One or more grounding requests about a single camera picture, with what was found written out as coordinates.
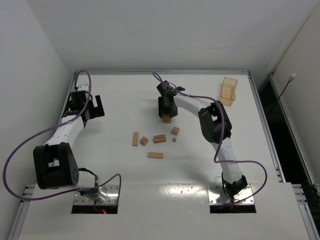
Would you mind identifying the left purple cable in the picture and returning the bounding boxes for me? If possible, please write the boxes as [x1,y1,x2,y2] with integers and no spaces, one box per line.
[2,70,122,201]

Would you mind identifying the lower flat wood block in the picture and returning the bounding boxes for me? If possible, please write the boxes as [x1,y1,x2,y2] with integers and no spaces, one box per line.
[147,152,164,159]

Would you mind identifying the right small wood block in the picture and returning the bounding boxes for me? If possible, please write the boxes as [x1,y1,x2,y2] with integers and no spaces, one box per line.
[171,126,180,136]

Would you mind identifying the tilted small wood block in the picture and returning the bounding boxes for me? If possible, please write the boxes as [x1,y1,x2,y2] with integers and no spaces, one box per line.
[140,136,149,146]

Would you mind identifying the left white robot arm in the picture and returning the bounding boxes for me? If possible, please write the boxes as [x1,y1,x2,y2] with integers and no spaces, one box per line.
[33,90,105,190]

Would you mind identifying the metal base plate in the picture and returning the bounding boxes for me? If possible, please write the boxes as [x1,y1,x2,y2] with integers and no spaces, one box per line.
[73,184,120,206]
[207,184,255,206]

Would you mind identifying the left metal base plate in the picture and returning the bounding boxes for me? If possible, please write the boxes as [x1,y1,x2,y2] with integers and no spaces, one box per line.
[73,184,120,206]

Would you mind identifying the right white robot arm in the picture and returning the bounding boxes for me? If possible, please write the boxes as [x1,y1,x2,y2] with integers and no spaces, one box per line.
[156,80,248,199]

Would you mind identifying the dark striped wood block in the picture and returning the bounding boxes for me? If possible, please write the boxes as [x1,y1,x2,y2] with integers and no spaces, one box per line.
[153,134,167,144]

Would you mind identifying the grey wall cable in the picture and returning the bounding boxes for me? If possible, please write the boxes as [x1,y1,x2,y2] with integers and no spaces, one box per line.
[276,73,297,101]

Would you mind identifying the printed light wood block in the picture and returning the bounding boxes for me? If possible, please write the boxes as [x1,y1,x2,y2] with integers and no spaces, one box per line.
[161,115,169,123]

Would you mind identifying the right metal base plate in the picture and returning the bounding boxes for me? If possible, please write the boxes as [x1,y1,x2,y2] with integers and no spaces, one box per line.
[207,184,255,206]

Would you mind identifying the clear amber plastic box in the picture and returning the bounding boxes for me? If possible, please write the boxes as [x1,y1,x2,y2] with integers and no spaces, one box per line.
[220,77,238,107]

